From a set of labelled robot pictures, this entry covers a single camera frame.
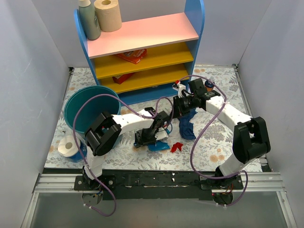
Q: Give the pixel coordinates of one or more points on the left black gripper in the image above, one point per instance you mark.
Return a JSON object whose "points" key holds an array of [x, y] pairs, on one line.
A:
{"points": [[144, 139]]}

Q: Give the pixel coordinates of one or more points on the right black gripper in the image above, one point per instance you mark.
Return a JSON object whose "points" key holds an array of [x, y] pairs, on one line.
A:
{"points": [[177, 107]]}

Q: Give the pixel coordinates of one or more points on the blue plastic dustpan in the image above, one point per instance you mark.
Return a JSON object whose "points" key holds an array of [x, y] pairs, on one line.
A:
{"points": [[153, 147]]}

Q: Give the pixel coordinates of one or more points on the blue hand brush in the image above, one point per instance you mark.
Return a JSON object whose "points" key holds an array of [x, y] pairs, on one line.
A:
{"points": [[168, 127]]}

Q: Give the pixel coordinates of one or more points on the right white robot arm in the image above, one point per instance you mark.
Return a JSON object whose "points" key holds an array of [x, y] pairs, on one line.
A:
{"points": [[250, 135]]}

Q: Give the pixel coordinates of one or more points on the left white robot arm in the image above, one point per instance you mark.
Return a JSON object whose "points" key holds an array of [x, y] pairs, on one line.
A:
{"points": [[99, 146]]}

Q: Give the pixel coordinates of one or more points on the dark blue paper scrap middle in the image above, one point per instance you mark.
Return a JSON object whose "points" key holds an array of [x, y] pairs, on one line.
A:
{"points": [[186, 127]]}

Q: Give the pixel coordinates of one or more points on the floral table cloth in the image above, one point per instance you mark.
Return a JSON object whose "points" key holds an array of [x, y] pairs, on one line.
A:
{"points": [[213, 148]]}

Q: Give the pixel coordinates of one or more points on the orange spray bottle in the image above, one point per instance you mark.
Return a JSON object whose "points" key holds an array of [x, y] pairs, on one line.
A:
{"points": [[209, 85]]}

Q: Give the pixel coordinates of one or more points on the red paper scrap right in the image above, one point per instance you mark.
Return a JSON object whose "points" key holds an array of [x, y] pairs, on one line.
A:
{"points": [[177, 146]]}

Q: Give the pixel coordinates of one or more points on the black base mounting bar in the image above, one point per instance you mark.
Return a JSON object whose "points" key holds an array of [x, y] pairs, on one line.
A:
{"points": [[131, 184]]}

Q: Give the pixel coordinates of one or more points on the blue pink yellow shelf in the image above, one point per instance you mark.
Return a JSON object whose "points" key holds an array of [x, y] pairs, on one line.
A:
{"points": [[172, 42]]}

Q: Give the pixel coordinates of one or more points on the teal plastic bucket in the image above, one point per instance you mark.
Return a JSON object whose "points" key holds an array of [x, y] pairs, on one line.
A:
{"points": [[90, 108]]}

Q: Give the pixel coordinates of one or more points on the red box lower shelf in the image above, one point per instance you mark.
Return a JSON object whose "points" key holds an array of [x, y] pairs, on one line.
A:
{"points": [[121, 78]]}

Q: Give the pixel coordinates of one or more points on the red box shelf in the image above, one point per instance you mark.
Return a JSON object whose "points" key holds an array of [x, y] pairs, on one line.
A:
{"points": [[133, 56], [121, 78]]}

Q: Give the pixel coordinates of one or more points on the red box upper shelf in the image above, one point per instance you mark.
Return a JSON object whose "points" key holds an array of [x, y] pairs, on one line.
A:
{"points": [[133, 56]]}

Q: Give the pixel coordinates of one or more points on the white blue tape roll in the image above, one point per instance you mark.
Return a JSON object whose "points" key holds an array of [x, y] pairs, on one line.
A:
{"points": [[68, 149]]}

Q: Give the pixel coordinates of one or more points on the brown paper roll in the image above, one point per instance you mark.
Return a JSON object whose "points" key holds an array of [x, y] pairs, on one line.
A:
{"points": [[108, 14]]}

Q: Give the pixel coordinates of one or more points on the grey green bottle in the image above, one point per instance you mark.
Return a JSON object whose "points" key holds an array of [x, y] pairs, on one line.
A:
{"points": [[89, 19]]}

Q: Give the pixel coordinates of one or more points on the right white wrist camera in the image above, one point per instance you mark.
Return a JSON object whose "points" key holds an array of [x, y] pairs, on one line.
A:
{"points": [[180, 88]]}

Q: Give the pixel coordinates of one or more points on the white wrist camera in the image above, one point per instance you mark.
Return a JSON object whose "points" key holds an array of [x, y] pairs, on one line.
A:
{"points": [[161, 135], [180, 88]]}

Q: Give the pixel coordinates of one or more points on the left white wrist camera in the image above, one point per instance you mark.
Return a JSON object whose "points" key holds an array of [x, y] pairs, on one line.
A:
{"points": [[161, 135]]}

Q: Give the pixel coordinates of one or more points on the aluminium frame rail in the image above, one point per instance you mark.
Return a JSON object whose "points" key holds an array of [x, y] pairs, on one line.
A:
{"points": [[66, 183]]}

